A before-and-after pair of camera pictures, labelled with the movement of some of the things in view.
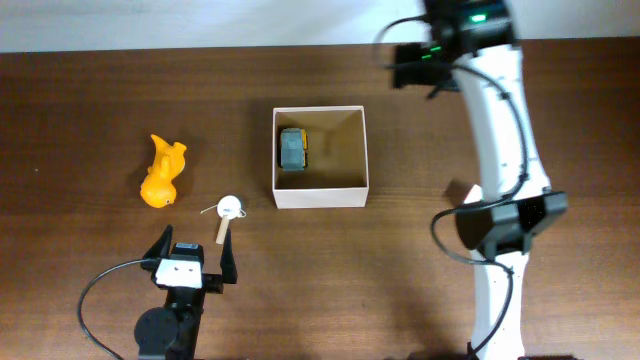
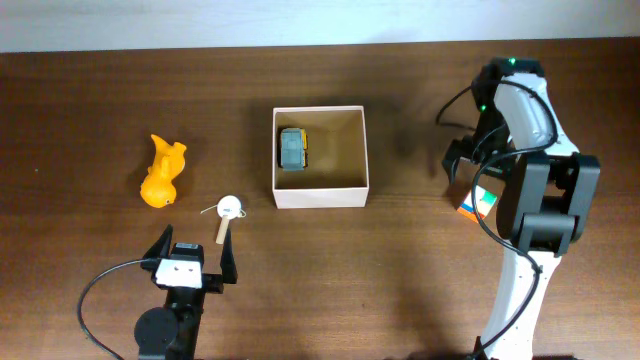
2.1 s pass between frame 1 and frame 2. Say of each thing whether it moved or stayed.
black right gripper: moved
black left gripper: stayed
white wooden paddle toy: stayed
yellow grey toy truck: stayed
